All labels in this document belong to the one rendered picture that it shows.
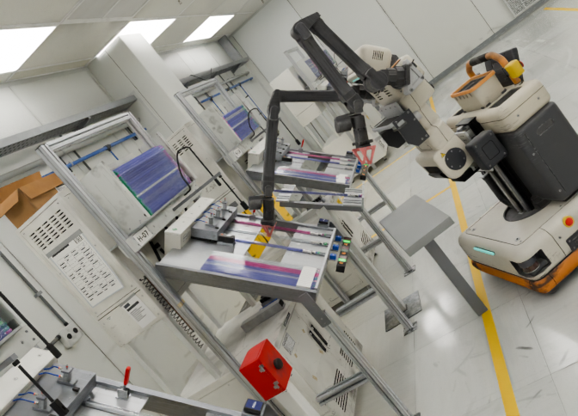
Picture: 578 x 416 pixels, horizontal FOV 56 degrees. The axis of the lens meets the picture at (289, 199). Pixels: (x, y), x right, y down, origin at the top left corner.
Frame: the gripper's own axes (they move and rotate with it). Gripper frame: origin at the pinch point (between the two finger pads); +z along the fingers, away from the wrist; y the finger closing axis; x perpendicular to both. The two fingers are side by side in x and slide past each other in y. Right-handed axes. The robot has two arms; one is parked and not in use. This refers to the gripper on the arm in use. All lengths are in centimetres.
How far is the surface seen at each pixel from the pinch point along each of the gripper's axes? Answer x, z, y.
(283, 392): 26, 19, 92
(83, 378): -24, -11, 131
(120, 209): -59, -25, 38
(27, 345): -46, -15, 125
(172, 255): -37, -3, 36
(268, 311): 2.2, 35.2, 15.2
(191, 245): -32.6, -2.5, 23.4
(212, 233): -24.0, -6.4, 16.6
